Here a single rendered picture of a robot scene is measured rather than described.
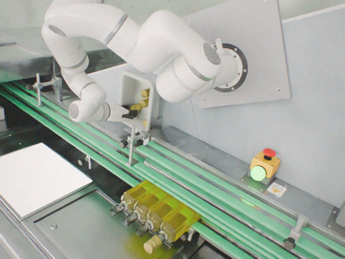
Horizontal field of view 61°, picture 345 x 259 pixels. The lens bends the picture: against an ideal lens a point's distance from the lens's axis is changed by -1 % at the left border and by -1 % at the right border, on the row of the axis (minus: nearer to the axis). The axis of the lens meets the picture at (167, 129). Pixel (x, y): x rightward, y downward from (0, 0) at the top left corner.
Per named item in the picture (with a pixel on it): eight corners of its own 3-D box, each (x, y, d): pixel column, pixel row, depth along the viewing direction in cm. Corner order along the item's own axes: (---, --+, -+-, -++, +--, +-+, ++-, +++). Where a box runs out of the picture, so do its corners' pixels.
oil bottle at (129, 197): (158, 182, 116) (117, 208, 100) (159, 170, 113) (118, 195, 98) (169, 188, 113) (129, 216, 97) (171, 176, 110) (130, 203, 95)
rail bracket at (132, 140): (140, 156, 117) (116, 168, 108) (144, 118, 110) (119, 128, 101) (145, 159, 116) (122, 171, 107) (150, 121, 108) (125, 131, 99)
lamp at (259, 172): (251, 174, 94) (247, 177, 92) (255, 162, 92) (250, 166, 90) (264, 181, 92) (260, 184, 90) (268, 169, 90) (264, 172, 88)
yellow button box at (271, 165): (256, 167, 101) (247, 175, 95) (262, 148, 97) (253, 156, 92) (275, 176, 97) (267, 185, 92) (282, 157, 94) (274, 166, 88)
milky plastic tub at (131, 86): (132, 115, 133) (117, 120, 127) (136, 67, 123) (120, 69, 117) (160, 130, 124) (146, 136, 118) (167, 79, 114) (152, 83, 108)
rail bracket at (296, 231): (295, 218, 83) (278, 244, 73) (304, 198, 80) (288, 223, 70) (309, 225, 81) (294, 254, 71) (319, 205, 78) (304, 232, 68)
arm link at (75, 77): (91, 54, 84) (110, 97, 102) (66, 34, 89) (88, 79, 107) (67, 72, 81) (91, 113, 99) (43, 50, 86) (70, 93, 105)
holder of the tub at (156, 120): (132, 125, 136) (119, 130, 130) (137, 67, 123) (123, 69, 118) (160, 140, 127) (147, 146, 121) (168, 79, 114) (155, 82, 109)
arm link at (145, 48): (113, 32, 73) (152, -16, 62) (183, 88, 82) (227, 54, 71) (100, 52, 67) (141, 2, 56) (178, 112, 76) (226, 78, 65)
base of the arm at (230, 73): (201, 45, 97) (174, 48, 85) (236, 33, 89) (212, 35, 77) (212, 90, 99) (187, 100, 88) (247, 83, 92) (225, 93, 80)
